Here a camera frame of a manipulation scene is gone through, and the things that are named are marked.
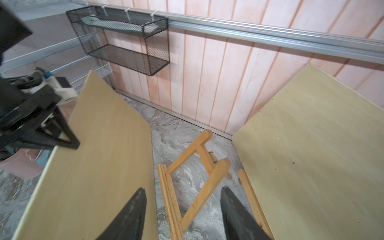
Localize aluminium frame horizontal bar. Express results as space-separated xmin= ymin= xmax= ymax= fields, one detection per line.
xmin=86 ymin=2 xmax=384 ymax=65

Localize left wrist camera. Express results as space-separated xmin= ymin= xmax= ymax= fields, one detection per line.
xmin=28 ymin=70 xmax=78 ymax=106

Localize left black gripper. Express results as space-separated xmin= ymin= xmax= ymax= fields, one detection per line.
xmin=1 ymin=77 xmax=80 ymax=150

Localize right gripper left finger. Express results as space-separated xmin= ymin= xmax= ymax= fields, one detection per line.
xmin=97 ymin=188 xmax=147 ymax=240

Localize black mesh basket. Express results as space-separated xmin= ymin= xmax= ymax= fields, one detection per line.
xmin=66 ymin=6 xmax=170 ymax=76

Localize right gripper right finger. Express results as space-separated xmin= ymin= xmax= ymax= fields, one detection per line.
xmin=220 ymin=187 xmax=270 ymax=240

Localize plywood board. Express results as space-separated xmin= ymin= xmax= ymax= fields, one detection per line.
xmin=14 ymin=72 xmax=159 ymax=240
xmin=233 ymin=65 xmax=384 ymax=240

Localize wooden easel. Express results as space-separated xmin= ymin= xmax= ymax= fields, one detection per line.
xmin=238 ymin=169 xmax=275 ymax=240
xmin=157 ymin=130 xmax=232 ymax=240

